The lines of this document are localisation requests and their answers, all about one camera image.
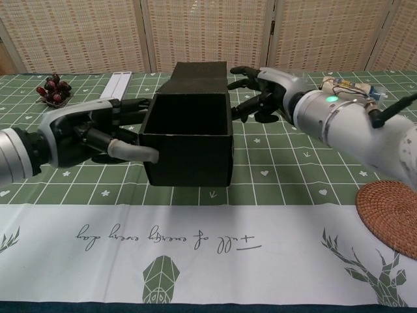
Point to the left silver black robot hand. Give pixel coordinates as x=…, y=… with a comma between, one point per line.
x=65, y=130

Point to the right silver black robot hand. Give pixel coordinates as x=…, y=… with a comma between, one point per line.
x=280, y=84

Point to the black cardboard box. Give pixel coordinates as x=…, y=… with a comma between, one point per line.
x=192, y=150

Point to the dark red grape bunch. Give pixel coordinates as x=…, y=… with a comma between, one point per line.
x=53, y=89

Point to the white folding stand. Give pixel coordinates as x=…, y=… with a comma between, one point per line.
x=115, y=84

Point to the mayonnaise squeeze bottle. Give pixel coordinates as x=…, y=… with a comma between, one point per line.
x=352, y=86

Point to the bamboo folding screen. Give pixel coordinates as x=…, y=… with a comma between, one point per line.
x=208, y=32

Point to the green white checked tablecloth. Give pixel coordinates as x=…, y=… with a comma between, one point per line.
x=260, y=244

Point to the round woven rattan coaster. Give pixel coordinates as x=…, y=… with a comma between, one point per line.
x=391, y=218

